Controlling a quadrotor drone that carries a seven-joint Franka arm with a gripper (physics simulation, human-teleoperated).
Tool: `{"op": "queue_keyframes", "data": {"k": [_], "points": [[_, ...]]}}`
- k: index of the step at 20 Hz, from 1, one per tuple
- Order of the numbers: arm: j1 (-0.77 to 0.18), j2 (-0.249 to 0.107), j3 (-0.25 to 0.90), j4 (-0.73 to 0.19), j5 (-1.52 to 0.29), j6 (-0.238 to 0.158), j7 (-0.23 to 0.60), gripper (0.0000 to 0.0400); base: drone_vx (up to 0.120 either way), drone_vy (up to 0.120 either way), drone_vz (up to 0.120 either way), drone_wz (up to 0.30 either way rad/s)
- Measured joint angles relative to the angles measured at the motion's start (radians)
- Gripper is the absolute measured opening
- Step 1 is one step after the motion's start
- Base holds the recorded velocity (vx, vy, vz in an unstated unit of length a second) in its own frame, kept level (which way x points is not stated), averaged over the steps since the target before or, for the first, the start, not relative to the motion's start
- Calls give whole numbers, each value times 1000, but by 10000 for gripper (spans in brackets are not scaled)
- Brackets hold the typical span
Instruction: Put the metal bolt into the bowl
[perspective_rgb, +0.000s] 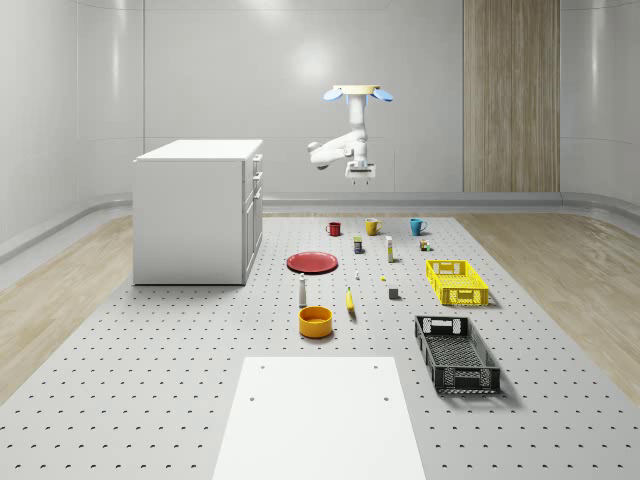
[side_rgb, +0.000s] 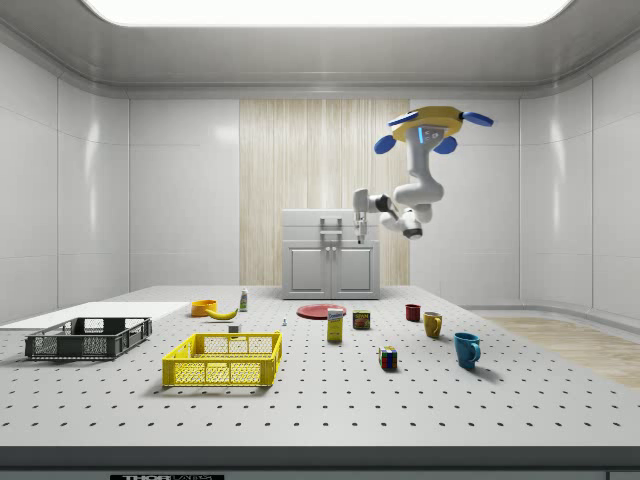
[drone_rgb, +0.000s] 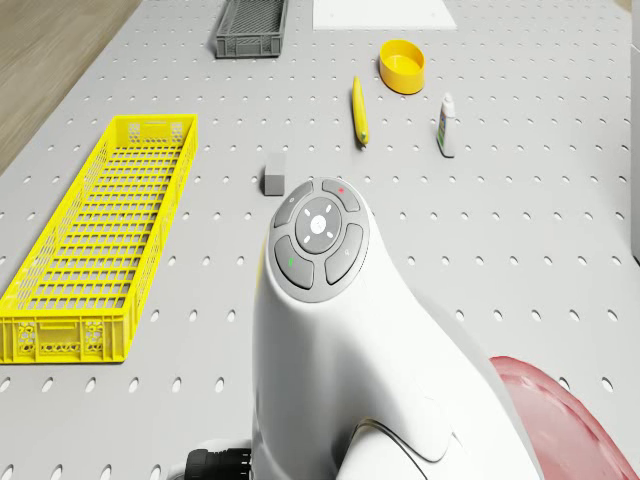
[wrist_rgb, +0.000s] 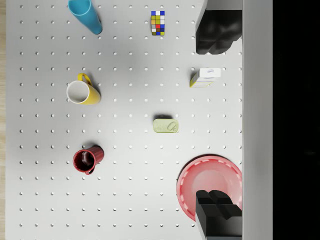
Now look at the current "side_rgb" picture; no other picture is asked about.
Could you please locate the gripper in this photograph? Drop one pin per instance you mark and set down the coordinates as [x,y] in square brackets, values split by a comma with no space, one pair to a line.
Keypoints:
[360,222]

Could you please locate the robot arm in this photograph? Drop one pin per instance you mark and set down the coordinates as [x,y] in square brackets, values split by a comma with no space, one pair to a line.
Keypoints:
[420,165]

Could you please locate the white cabinet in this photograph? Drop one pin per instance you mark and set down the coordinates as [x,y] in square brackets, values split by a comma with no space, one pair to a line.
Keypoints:
[310,275]

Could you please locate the flat-sided can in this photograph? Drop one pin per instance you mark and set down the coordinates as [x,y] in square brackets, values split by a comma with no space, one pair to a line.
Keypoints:
[361,320]

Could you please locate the red plate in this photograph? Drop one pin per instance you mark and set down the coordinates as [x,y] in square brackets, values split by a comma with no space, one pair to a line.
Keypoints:
[315,312]

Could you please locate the red mug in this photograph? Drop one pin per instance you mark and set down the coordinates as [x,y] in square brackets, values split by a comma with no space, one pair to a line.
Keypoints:
[412,313]

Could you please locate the yellow and white box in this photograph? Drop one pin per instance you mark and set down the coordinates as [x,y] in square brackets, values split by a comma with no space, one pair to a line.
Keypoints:
[335,327]

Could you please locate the drone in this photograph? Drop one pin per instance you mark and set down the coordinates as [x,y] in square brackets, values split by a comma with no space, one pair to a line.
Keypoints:
[430,120]

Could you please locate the yellow mug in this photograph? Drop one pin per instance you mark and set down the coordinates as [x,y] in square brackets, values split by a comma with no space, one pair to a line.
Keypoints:
[431,325]

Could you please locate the puzzle cube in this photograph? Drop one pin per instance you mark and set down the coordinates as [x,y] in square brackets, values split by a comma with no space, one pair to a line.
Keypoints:
[388,359]

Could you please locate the small white bottle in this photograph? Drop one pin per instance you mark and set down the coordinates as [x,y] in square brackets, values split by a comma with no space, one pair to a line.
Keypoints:
[244,301]

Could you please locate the grey cube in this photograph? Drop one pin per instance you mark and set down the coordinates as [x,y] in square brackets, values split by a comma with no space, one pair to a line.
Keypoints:
[234,329]

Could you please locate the banana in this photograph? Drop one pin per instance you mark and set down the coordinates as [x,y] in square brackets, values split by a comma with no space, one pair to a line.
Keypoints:
[221,315]

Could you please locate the blue mug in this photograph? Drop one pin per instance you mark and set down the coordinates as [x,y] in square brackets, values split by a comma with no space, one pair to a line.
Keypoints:
[465,352]

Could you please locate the yellow bowl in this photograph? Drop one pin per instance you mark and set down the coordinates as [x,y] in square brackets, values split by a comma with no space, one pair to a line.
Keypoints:
[200,309]

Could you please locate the yellow basket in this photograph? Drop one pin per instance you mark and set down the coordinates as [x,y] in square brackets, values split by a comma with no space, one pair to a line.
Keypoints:
[220,372]

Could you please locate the dark grey basket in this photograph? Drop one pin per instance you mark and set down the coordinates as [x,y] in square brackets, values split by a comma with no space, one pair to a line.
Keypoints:
[75,347]

